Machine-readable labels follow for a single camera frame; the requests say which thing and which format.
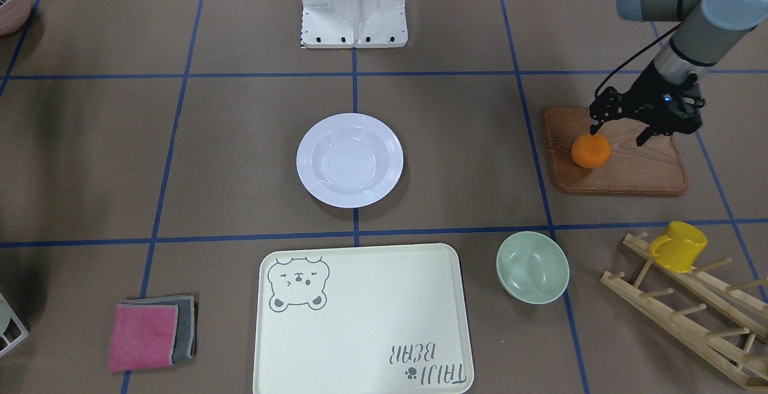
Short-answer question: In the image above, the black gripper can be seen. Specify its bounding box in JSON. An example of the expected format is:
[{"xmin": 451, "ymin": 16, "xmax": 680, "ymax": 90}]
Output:
[{"xmin": 588, "ymin": 63, "xmax": 706, "ymax": 146}]

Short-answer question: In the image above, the orange fruit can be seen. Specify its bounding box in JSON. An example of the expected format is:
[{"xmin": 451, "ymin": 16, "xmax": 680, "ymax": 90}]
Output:
[{"xmin": 571, "ymin": 134, "xmax": 612, "ymax": 169}]

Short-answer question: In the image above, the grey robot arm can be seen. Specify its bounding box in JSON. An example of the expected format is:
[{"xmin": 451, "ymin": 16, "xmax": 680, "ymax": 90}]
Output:
[{"xmin": 589, "ymin": 0, "xmax": 767, "ymax": 146}]

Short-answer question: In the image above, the cream bear tray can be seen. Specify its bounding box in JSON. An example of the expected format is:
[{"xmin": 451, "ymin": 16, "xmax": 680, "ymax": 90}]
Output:
[{"xmin": 252, "ymin": 243, "xmax": 475, "ymax": 393}]

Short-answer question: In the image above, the wooden cutting board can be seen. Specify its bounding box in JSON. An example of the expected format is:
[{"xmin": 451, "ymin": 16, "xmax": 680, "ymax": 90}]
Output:
[{"xmin": 541, "ymin": 107, "xmax": 689, "ymax": 197}]

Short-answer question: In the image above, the yellow mug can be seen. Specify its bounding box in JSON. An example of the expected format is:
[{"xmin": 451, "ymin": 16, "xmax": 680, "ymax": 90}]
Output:
[{"xmin": 648, "ymin": 220, "xmax": 709, "ymax": 273}]

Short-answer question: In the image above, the green bowl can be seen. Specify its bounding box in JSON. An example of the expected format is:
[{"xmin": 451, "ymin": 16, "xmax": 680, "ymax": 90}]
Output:
[{"xmin": 496, "ymin": 231, "xmax": 570, "ymax": 305}]

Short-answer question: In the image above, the wooden peg drying rack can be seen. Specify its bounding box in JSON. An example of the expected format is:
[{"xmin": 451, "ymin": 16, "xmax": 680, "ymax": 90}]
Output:
[{"xmin": 600, "ymin": 233, "xmax": 767, "ymax": 393}]

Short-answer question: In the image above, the white round plate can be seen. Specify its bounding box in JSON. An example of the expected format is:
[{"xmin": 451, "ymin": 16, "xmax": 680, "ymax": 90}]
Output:
[{"xmin": 296, "ymin": 113, "xmax": 405, "ymax": 209}]

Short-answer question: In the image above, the pink and grey cloth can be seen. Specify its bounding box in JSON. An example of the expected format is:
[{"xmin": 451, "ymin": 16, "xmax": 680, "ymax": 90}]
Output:
[{"xmin": 108, "ymin": 295, "xmax": 196, "ymax": 372}]

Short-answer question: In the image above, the pink bowl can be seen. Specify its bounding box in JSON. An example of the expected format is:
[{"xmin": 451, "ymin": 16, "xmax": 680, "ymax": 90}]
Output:
[{"xmin": 1, "ymin": 0, "xmax": 32, "ymax": 37}]

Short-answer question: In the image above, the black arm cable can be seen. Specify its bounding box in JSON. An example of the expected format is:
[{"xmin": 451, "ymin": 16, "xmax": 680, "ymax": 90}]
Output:
[{"xmin": 594, "ymin": 0, "xmax": 724, "ymax": 100}]

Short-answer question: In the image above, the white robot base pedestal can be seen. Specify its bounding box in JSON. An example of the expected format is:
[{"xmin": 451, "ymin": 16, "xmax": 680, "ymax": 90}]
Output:
[{"xmin": 300, "ymin": 0, "xmax": 409, "ymax": 49}]

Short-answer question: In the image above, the white wire cup rack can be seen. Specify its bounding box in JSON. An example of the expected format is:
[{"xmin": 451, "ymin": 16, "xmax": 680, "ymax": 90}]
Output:
[{"xmin": 1, "ymin": 294, "xmax": 29, "ymax": 357}]

